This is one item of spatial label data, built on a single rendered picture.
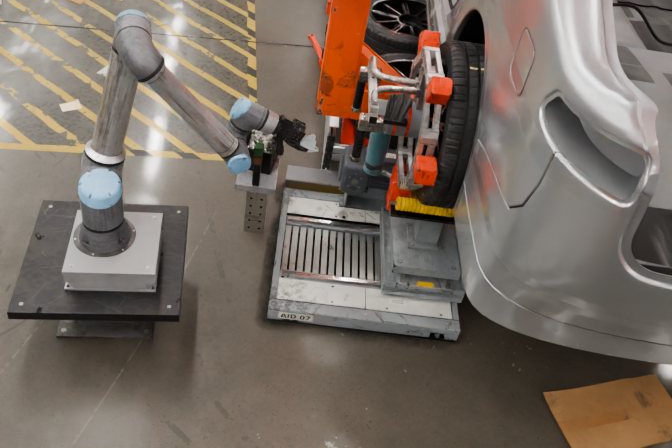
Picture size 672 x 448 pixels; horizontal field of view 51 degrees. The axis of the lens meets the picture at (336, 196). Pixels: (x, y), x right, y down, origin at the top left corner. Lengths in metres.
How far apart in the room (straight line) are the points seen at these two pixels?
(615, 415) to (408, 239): 1.12
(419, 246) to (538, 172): 1.39
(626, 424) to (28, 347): 2.41
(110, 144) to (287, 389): 1.16
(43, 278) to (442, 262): 1.64
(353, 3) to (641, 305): 1.71
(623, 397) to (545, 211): 1.57
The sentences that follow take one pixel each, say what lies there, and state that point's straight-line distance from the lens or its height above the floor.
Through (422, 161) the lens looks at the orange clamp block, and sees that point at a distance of 2.57.
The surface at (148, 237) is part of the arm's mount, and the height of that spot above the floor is 0.40.
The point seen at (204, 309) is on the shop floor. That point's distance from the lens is 3.10.
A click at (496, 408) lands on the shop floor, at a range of 3.05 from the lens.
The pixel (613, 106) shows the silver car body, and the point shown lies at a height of 1.60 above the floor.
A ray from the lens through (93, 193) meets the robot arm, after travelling 2.63.
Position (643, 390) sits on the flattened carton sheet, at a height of 0.02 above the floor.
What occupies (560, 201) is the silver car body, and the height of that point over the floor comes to 1.32.
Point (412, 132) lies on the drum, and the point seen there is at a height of 0.84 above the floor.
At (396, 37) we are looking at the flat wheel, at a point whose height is 0.50.
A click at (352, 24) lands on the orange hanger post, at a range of 3.10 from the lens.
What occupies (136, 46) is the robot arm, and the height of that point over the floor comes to 1.21.
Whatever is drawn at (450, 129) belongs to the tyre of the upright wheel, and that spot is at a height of 1.02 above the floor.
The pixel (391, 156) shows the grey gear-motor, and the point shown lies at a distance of 3.32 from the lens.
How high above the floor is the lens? 2.40
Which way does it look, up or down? 40 degrees down
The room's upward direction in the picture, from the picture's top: 11 degrees clockwise
